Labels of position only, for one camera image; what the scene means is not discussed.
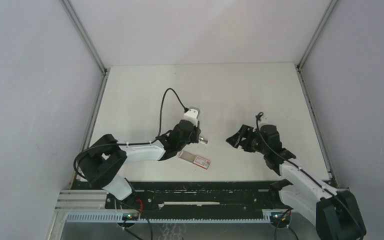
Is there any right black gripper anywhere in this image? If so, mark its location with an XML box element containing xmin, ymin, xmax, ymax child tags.
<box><xmin>226</xmin><ymin>124</ymin><xmax>268</xmax><ymax>156</ymax></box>

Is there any red white staple box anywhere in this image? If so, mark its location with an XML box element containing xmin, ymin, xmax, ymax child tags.
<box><xmin>178</xmin><ymin>150</ymin><xmax>211</xmax><ymax>170</ymax></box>

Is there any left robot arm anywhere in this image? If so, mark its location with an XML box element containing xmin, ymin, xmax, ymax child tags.
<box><xmin>73</xmin><ymin>119</ymin><xmax>201</xmax><ymax>209</ymax></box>

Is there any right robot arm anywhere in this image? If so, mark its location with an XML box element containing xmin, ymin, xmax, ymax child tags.
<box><xmin>226</xmin><ymin>124</ymin><xmax>367</xmax><ymax>240</ymax></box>

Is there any right circuit board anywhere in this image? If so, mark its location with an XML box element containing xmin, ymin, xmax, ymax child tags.
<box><xmin>270</xmin><ymin>212</ymin><xmax>291</xmax><ymax>225</ymax></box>

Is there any circuit board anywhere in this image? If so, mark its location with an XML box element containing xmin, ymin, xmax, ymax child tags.
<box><xmin>270</xmin><ymin>212</ymin><xmax>291</xmax><ymax>225</ymax></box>
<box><xmin>122</xmin><ymin>213</ymin><xmax>140</xmax><ymax>222</ymax></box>

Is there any left circuit board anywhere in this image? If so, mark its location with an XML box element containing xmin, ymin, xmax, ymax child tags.
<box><xmin>122</xmin><ymin>213</ymin><xmax>140</xmax><ymax>222</ymax></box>

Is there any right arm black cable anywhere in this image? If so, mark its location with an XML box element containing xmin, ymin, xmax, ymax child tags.
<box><xmin>255</xmin><ymin>111</ymin><xmax>365</xmax><ymax>240</ymax></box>

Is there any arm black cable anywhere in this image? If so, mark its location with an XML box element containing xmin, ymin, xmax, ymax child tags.
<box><xmin>255</xmin><ymin>111</ymin><xmax>365</xmax><ymax>240</ymax></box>
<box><xmin>73</xmin><ymin>87</ymin><xmax>190</xmax><ymax>240</ymax></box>

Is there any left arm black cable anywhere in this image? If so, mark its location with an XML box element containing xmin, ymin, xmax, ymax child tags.
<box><xmin>73</xmin><ymin>87</ymin><xmax>190</xmax><ymax>240</ymax></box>

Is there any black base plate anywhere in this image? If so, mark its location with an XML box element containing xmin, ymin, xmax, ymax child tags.
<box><xmin>104</xmin><ymin>180</ymin><xmax>290</xmax><ymax>221</ymax></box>

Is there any aluminium rail frame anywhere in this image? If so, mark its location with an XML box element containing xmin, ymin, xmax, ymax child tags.
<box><xmin>55</xmin><ymin>188</ymin><xmax>284</xmax><ymax>211</ymax></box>

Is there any white cable duct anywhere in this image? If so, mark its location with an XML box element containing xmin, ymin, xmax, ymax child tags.
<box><xmin>66</xmin><ymin>212</ymin><xmax>271</xmax><ymax>223</ymax></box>

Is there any right corner aluminium post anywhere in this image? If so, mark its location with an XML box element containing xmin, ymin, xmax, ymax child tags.
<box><xmin>296</xmin><ymin>0</ymin><xmax>341</xmax><ymax>72</ymax></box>

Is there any corner aluminium post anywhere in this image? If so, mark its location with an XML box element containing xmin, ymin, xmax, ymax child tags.
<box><xmin>296</xmin><ymin>0</ymin><xmax>341</xmax><ymax>72</ymax></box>
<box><xmin>59</xmin><ymin>0</ymin><xmax>107</xmax><ymax>75</ymax></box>

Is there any left corner aluminium post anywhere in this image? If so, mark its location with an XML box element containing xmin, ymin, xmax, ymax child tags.
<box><xmin>59</xmin><ymin>0</ymin><xmax>107</xmax><ymax>75</ymax></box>

